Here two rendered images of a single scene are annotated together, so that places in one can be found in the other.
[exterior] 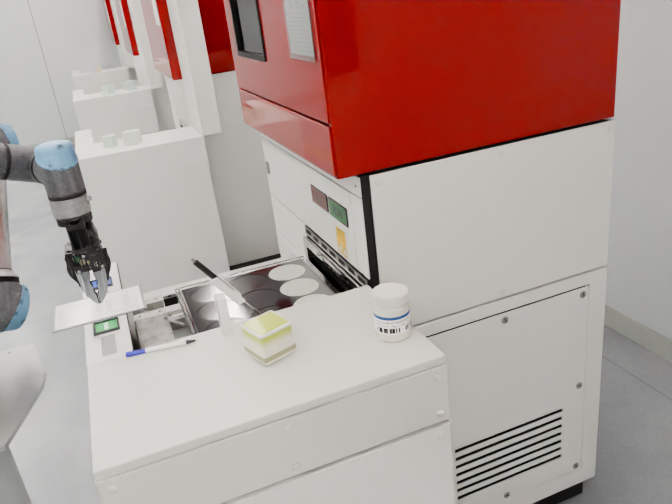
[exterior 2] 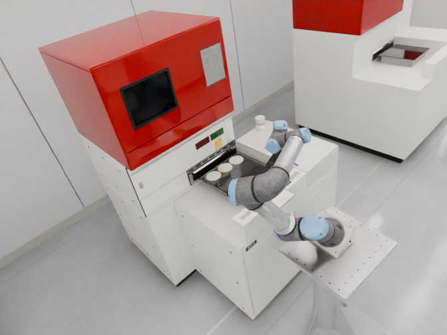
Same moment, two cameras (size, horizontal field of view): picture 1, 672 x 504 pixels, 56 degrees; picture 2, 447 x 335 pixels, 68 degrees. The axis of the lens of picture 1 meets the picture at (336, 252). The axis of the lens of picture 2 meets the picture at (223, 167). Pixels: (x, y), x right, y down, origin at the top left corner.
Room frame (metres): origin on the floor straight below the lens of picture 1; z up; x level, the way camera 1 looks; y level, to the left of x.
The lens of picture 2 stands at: (2.03, 1.85, 2.27)
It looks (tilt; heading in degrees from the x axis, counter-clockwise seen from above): 37 degrees down; 253
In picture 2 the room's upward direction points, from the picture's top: 11 degrees counter-clockwise
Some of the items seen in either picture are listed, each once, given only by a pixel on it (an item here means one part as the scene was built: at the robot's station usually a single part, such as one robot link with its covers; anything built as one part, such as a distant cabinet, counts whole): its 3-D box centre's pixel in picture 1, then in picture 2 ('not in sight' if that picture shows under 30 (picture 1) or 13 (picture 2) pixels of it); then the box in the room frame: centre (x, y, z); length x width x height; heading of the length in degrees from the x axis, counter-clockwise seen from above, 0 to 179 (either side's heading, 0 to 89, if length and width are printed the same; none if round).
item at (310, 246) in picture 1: (334, 276); (213, 163); (1.52, 0.01, 0.89); 0.44 x 0.02 x 0.10; 19
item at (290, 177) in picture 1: (310, 212); (189, 161); (1.69, 0.06, 1.02); 0.82 x 0.03 x 0.40; 19
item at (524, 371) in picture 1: (429, 360); (180, 206); (1.80, -0.27, 0.41); 0.82 x 0.71 x 0.82; 19
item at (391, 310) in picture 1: (391, 312); (260, 123); (1.07, -0.09, 1.01); 0.07 x 0.07 x 0.10
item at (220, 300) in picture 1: (229, 301); not in sight; (1.17, 0.23, 1.03); 0.06 x 0.04 x 0.13; 109
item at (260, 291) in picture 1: (259, 298); (236, 173); (1.43, 0.21, 0.90); 0.34 x 0.34 x 0.01; 19
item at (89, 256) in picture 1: (81, 243); not in sight; (1.26, 0.53, 1.16); 0.09 x 0.08 x 0.12; 19
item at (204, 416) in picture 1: (264, 391); (285, 151); (1.04, 0.17, 0.89); 0.62 x 0.35 x 0.14; 109
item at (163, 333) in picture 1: (157, 342); not in sight; (1.33, 0.45, 0.87); 0.36 x 0.08 x 0.03; 19
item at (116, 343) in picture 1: (110, 330); (271, 203); (1.38, 0.57, 0.89); 0.55 x 0.09 x 0.14; 19
